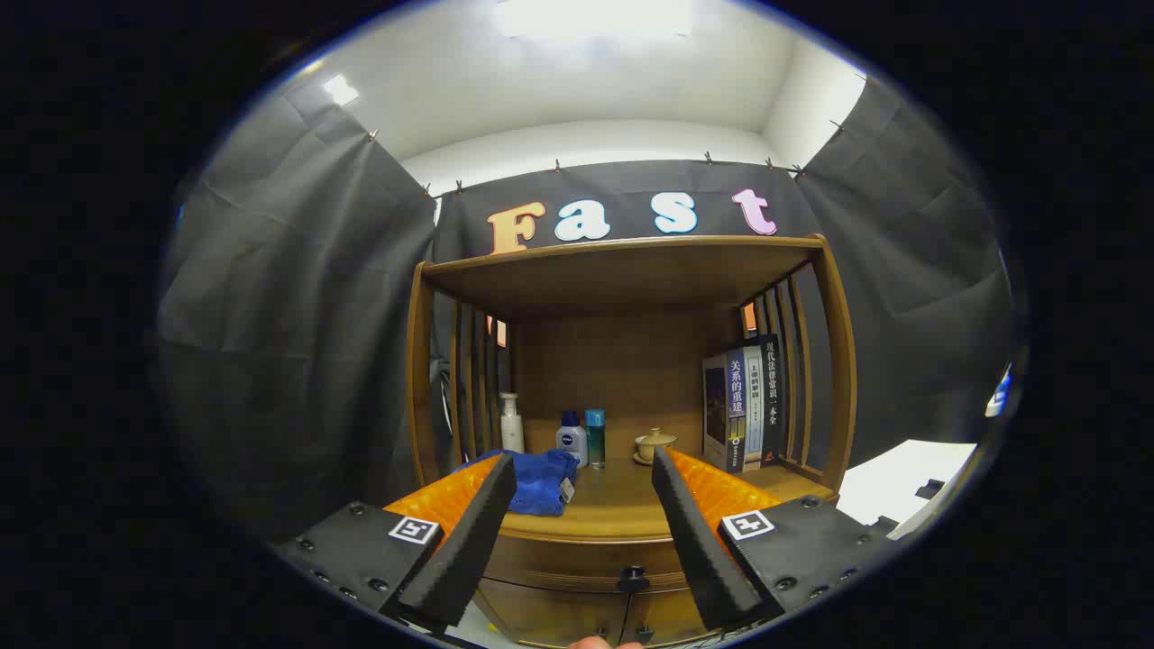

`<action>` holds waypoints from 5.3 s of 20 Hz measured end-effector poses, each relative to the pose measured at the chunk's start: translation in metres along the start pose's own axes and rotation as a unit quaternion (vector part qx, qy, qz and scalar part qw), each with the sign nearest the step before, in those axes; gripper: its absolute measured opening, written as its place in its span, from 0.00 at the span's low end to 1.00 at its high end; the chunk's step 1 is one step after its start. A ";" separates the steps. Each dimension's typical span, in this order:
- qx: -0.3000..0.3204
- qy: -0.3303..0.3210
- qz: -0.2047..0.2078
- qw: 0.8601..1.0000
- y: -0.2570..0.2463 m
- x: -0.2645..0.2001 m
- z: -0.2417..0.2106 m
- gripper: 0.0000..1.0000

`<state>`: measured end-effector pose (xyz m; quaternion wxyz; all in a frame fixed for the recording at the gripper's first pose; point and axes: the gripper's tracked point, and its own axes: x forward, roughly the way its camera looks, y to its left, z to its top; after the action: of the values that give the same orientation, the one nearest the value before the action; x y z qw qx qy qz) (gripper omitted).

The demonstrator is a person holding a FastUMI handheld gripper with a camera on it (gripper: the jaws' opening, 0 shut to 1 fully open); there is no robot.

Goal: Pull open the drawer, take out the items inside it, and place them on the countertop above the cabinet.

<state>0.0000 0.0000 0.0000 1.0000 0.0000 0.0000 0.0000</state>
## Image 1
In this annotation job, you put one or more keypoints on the wooden drawer with black knob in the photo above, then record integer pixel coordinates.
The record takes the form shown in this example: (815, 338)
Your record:
(577, 563)

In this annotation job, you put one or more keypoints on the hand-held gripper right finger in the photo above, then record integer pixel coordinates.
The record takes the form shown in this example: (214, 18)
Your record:
(699, 541)

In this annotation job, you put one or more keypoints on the wooden cabinet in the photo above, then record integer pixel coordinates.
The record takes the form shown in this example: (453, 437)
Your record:
(622, 279)

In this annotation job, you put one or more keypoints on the dark cover book blue spine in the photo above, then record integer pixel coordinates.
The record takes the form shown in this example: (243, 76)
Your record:
(717, 415)

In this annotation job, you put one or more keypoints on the white machine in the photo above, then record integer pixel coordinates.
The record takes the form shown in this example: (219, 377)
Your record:
(892, 487)

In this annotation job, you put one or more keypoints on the beige lidded tea cup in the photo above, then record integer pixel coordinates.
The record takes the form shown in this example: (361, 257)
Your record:
(654, 446)

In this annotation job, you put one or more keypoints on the blue towel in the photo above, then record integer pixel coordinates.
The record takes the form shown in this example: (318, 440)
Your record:
(541, 482)

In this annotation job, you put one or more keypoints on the white pump bottle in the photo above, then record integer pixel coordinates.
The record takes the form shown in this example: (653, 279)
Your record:
(512, 433)

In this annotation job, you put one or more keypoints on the white bottle with blue cap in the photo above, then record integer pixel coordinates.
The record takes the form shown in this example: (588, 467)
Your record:
(571, 443)

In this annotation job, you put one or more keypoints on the teal transparent bottle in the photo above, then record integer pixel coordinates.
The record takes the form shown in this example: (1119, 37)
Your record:
(595, 442)

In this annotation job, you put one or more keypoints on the pale blue spine book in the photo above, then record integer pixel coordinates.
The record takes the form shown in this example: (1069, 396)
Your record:
(755, 406)

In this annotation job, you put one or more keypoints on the wooden countertop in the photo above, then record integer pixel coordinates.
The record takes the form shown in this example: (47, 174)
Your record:
(622, 505)

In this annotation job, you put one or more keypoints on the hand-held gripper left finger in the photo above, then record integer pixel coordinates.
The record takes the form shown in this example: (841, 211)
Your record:
(469, 541)

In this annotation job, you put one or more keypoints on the blue and white object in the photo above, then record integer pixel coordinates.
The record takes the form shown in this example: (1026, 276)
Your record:
(999, 392)

